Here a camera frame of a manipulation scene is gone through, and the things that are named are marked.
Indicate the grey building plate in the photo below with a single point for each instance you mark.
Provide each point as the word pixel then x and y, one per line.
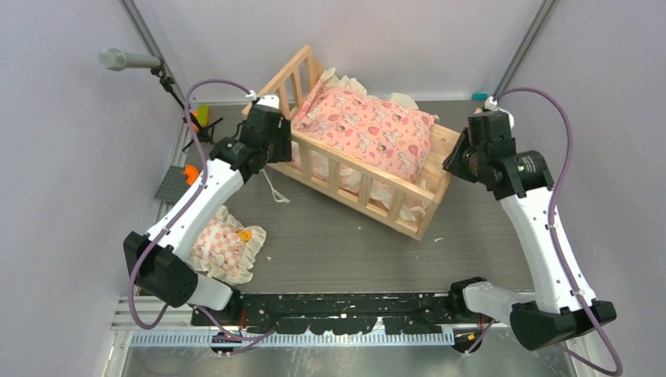
pixel 173 186

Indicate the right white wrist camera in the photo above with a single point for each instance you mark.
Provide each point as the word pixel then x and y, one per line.
pixel 491 104

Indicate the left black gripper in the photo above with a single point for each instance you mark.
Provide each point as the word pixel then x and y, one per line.
pixel 283 154

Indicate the silver microphone on tripod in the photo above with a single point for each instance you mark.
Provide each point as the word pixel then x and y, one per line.
pixel 116 60

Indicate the wooden slatted pet bed frame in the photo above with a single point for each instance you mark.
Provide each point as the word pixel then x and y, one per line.
pixel 384 197

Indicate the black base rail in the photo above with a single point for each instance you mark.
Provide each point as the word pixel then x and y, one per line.
pixel 345 314

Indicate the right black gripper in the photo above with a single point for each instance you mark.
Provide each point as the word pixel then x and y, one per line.
pixel 451 163

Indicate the orange green toy ball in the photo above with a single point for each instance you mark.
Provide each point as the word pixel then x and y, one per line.
pixel 200 117

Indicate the pink printed cushion with ties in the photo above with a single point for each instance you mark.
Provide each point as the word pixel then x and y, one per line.
pixel 391 134

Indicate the teal small block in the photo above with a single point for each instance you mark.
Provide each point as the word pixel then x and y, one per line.
pixel 479 96

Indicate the small checkered ruffled pillow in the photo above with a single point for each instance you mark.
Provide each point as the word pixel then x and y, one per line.
pixel 226 250

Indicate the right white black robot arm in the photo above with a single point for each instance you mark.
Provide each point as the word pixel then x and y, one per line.
pixel 563 306

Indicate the orange curved toy piece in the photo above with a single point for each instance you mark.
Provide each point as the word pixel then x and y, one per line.
pixel 191 174

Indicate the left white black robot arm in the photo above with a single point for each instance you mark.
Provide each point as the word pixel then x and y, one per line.
pixel 157 259

